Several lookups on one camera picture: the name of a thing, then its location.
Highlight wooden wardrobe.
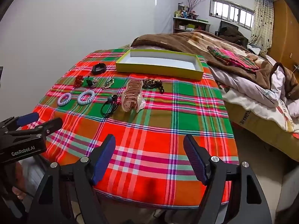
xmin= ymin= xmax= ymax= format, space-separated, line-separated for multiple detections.
xmin=266 ymin=0 xmax=299 ymax=77

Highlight dark monitor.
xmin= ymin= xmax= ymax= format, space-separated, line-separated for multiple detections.
xmin=220 ymin=21 xmax=239 ymax=32

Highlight patterned curtain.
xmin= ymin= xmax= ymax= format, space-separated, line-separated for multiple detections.
xmin=250 ymin=0 xmax=274 ymax=54

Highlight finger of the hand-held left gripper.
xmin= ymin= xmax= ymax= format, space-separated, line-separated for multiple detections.
xmin=0 ymin=112 xmax=40 ymax=134
xmin=7 ymin=117 xmax=63 ymax=141

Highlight clutter of bottles on shelf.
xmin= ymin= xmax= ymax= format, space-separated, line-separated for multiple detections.
xmin=174 ymin=2 xmax=199 ymax=19

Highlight white floral quilt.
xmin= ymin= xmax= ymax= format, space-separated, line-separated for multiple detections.
xmin=209 ymin=51 xmax=299 ymax=133

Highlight red green plaid tablecloth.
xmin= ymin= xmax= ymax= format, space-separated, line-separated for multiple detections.
xmin=21 ymin=49 xmax=239 ymax=209

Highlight barred window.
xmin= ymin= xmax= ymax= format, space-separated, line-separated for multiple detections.
xmin=209 ymin=0 xmax=255 ymax=31

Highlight yellow-green cardboard box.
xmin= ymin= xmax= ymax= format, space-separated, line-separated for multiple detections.
xmin=115 ymin=49 xmax=204 ymax=81

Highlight person's left hand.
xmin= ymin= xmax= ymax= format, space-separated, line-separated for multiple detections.
xmin=12 ymin=182 xmax=27 ymax=200

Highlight red bead bracelet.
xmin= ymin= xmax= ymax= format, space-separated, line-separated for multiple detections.
xmin=73 ymin=75 xmax=85 ymax=88

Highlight black bow hair tie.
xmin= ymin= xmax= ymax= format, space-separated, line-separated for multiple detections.
xmin=86 ymin=76 xmax=99 ymax=88

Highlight folded plaid cloth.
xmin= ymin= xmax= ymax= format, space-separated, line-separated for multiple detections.
xmin=207 ymin=46 xmax=260 ymax=72

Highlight gold rhinestone hair clip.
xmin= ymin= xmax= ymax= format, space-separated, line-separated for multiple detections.
xmin=102 ymin=77 xmax=115 ymax=89

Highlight cardboard bed base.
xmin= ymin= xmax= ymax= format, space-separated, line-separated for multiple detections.
xmin=224 ymin=100 xmax=299 ymax=162

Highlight black wristband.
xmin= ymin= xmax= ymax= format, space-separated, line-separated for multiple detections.
xmin=92 ymin=63 xmax=107 ymax=75

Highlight purple flower branches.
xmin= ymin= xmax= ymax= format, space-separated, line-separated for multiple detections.
xmin=186 ymin=0 xmax=208 ymax=14

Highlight dark jacket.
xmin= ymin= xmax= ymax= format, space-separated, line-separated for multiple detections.
xmin=218 ymin=26 xmax=248 ymax=47

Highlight wooden shelf unit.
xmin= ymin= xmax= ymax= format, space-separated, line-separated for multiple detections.
xmin=173 ymin=16 xmax=211 ymax=34

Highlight lilac spiral hair tie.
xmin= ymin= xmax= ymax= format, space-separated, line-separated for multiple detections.
xmin=77 ymin=90 xmax=96 ymax=105
xmin=57 ymin=93 xmax=72 ymax=106

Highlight black elastic hair tie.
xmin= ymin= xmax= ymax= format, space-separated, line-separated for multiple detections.
xmin=101 ymin=94 xmax=118 ymax=118

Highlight brown fleece blanket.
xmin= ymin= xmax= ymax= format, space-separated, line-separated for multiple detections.
xmin=131 ymin=31 xmax=299 ymax=99

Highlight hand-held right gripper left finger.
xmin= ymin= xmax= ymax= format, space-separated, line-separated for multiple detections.
xmin=27 ymin=134 xmax=116 ymax=224

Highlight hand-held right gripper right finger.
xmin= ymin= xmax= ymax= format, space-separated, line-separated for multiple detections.
xmin=183 ymin=134 xmax=272 ymax=224

